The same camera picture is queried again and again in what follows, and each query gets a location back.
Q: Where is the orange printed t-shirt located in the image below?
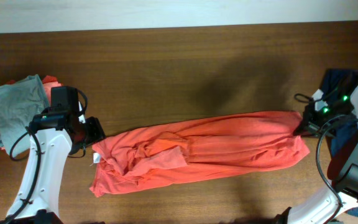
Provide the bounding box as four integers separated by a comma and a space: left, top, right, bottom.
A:
90, 111, 309, 197

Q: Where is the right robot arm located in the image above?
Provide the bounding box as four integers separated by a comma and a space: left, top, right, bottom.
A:
272, 68, 358, 224

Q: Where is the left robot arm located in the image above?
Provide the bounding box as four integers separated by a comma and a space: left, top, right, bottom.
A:
2, 86, 106, 223

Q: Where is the folded pink shirt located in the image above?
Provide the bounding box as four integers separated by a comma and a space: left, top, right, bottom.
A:
0, 81, 63, 150

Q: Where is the folded grey shirt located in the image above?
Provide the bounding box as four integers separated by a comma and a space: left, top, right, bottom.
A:
0, 75, 49, 157

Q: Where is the navy blue garment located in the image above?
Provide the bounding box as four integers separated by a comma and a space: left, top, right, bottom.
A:
319, 69, 358, 217

